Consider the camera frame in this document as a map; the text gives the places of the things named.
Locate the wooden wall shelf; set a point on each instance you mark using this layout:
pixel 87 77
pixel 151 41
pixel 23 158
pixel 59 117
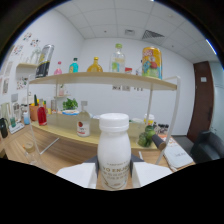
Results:
pixel 26 65

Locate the black chair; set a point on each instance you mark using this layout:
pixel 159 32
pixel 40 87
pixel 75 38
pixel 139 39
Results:
pixel 208 148

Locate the small teal bottle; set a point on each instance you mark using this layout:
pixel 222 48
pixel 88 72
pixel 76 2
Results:
pixel 73 67

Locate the green potted plant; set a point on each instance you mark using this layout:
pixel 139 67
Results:
pixel 70 104

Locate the glass jar with cork lid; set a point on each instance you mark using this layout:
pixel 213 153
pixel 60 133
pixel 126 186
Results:
pixel 30 156

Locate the black kettle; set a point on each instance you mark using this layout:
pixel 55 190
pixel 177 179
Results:
pixel 3 128

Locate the square ceiling diffuser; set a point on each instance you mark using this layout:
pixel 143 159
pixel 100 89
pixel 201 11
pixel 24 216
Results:
pixel 129 32

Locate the red liquid glass bottle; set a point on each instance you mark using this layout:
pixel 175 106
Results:
pixel 42 116

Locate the two-tier wood and white rack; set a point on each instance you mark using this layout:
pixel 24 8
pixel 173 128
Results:
pixel 103 79

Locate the brown door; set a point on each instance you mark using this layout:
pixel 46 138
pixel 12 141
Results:
pixel 200 103

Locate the small clear water bottle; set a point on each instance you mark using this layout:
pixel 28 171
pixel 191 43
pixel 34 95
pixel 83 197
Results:
pixel 139 70

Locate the white figurine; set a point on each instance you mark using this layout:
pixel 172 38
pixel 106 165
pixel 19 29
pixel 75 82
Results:
pixel 35 56

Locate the yellow snack can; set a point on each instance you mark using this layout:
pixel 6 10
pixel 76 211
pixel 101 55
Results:
pixel 152 63

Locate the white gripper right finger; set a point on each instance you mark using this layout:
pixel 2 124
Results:
pixel 150 171

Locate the small red box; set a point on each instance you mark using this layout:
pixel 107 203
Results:
pixel 128 70

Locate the large white milk bottle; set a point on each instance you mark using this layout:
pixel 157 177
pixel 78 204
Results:
pixel 114 150

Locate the bowl with blue rim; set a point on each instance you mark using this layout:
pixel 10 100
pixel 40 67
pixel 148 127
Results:
pixel 70 112

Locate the ceiling air vent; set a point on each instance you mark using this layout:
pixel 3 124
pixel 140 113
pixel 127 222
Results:
pixel 152 34

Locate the green glass jar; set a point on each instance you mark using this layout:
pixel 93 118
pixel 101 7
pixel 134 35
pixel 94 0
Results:
pixel 146 137

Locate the amber round bottle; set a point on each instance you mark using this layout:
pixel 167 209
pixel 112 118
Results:
pixel 95 67

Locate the grey wall socket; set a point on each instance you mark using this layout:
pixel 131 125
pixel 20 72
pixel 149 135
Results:
pixel 14 97

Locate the small pink bottle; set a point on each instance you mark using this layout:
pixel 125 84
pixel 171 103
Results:
pixel 58 70

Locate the tall black and yellow can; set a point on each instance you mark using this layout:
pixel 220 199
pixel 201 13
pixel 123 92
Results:
pixel 44 61

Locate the orange storage basket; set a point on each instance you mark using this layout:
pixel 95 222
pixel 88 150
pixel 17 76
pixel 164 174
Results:
pixel 34 114

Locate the green cup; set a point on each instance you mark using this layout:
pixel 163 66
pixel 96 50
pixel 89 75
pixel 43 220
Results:
pixel 12 122

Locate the green cucumber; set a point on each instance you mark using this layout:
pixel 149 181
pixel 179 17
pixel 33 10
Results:
pixel 36 100

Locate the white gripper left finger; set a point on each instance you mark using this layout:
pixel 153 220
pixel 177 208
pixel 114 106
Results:
pixel 78 173

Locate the white and blue small bottle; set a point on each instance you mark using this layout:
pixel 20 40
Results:
pixel 26 119

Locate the white kitchen scale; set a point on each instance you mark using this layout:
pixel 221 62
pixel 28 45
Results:
pixel 16 128

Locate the clear bottle green cap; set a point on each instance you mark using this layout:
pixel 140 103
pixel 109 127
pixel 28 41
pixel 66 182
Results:
pixel 117 61

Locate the clear bottle red apple label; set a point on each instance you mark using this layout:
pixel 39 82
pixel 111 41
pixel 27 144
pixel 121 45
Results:
pixel 83 126

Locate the white notebook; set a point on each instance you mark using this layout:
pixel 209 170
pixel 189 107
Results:
pixel 178 155

